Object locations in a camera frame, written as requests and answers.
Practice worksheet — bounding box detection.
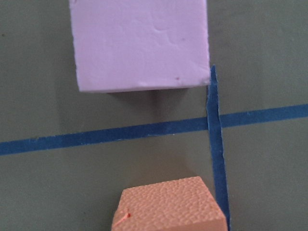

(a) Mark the pink foam block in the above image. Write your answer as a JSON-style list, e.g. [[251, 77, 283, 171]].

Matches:
[[69, 0, 210, 93]]

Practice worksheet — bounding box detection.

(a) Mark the orange foam block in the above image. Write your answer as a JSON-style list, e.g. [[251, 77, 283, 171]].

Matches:
[[111, 176, 228, 231]]

